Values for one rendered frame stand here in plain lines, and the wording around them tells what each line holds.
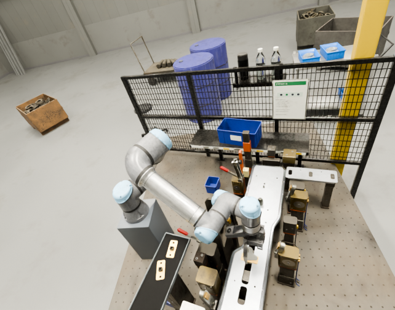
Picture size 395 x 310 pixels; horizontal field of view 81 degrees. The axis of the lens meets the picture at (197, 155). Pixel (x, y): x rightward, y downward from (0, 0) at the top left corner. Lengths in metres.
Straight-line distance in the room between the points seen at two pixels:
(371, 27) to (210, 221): 1.30
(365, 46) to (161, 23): 9.15
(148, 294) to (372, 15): 1.71
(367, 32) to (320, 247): 1.23
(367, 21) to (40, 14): 11.59
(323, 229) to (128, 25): 10.03
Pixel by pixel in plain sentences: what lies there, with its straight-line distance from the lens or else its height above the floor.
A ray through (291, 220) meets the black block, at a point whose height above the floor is 0.99.
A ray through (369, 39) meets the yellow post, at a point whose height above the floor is 1.64.
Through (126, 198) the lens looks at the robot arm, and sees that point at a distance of 1.30.
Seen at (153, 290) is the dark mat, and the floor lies 1.16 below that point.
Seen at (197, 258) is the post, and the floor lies 1.10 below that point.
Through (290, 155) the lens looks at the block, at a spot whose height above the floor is 1.06.
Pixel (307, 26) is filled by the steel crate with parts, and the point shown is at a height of 0.52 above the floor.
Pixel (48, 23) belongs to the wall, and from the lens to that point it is 12.18.
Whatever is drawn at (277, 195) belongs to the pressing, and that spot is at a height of 1.00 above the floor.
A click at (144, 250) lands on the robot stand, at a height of 0.83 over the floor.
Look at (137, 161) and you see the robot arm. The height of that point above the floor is 1.63.
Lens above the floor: 2.17
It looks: 40 degrees down
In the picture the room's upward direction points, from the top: 16 degrees counter-clockwise
